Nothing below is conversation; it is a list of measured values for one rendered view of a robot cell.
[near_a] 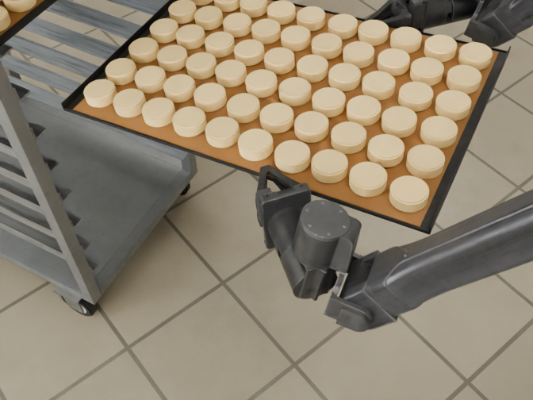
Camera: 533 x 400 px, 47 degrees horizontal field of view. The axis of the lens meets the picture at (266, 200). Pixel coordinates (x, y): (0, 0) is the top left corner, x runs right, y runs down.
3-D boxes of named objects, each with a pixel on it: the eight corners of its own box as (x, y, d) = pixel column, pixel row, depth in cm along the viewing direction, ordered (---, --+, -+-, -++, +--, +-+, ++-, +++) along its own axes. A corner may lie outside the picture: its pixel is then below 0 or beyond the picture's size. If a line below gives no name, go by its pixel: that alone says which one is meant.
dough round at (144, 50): (164, 48, 107) (162, 38, 106) (151, 66, 104) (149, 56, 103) (139, 44, 108) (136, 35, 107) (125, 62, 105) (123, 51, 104)
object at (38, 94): (188, 153, 167) (187, 146, 165) (182, 160, 165) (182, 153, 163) (6, 80, 185) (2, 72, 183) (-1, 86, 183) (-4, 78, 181)
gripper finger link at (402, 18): (356, 2, 107) (406, -9, 109) (354, 37, 113) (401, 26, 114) (372, 25, 103) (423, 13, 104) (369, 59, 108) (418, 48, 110)
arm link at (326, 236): (365, 336, 73) (383, 282, 79) (393, 280, 64) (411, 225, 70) (271, 298, 75) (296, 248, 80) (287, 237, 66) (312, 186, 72)
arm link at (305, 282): (292, 309, 75) (335, 301, 77) (302, 276, 70) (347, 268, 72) (274, 264, 79) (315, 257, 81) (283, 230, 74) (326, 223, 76)
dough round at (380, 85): (400, 93, 95) (402, 82, 94) (374, 105, 94) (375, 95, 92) (381, 75, 98) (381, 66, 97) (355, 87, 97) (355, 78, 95)
